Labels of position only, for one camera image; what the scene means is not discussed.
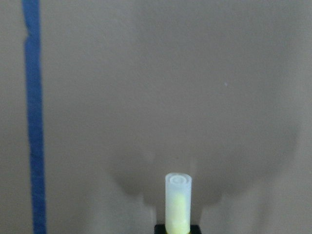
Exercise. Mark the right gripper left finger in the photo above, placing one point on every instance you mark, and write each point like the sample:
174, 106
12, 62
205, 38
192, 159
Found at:
159, 229

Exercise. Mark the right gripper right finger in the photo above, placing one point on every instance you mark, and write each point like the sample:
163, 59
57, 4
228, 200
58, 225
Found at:
195, 229

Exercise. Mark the yellow marker pen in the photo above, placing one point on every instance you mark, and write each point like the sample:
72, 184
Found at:
178, 193

